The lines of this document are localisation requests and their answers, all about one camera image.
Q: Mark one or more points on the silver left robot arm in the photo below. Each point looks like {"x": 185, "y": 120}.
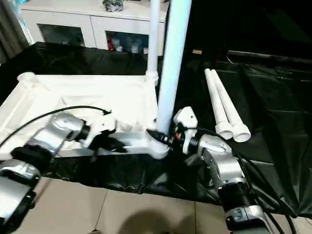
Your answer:
{"x": 48, "y": 136}

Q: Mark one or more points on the white glass-door cabinet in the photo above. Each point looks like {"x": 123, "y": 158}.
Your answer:
{"x": 85, "y": 26}

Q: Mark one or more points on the white plastic table leg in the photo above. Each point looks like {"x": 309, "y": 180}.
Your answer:
{"x": 154, "y": 44}
{"x": 217, "y": 104}
{"x": 229, "y": 107}
{"x": 171, "y": 61}

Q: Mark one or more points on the grey curtain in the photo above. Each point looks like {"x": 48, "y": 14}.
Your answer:
{"x": 9, "y": 29}

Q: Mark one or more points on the black plastic mat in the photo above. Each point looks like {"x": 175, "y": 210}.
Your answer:
{"x": 268, "y": 109}

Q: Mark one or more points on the dark grey bundle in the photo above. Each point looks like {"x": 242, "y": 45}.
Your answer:
{"x": 112, "y": 5}

